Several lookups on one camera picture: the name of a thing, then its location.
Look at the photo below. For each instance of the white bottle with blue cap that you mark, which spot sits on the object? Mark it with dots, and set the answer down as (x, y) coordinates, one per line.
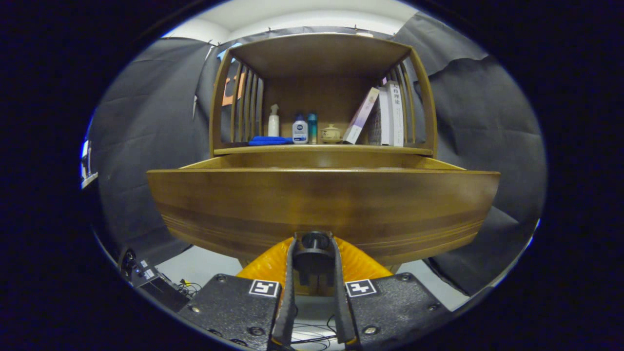
(300, 131)

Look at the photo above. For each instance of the white pump bottle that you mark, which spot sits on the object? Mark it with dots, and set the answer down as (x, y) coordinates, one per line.
(273, 126)

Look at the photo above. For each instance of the purple cover book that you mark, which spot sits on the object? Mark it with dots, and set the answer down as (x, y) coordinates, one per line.
(360, 116)

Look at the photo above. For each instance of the patterned cover book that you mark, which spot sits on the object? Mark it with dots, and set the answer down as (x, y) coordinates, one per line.
(375, 124)

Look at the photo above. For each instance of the wooden drawer with black knob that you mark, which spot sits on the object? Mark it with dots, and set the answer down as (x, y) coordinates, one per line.
(321, 204)

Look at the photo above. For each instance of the teal glass bottle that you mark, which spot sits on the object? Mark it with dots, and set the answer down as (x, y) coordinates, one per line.
(312, 127)

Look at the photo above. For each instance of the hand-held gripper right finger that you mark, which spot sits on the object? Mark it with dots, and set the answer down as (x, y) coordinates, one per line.
(341, 307)

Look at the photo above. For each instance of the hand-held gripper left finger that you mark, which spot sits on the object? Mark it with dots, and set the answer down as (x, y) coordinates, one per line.
(287, 302)

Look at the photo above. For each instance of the brown wooden cabinet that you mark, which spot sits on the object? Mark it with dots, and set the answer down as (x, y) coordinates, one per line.
(317, 53)

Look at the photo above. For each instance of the black electronic box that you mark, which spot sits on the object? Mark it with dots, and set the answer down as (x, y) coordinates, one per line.
(156, 287)

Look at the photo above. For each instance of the folded blue cloth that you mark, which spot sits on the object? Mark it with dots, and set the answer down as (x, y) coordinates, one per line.
(268, 141)

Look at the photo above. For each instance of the wooden countertop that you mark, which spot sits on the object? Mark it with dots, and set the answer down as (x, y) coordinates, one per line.
(341, 148)

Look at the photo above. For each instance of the beige lidded tea cup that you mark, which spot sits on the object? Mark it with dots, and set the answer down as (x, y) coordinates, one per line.
(331, 133)

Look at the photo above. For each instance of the white spine book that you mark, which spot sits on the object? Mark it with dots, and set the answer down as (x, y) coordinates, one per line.
(396, 114)

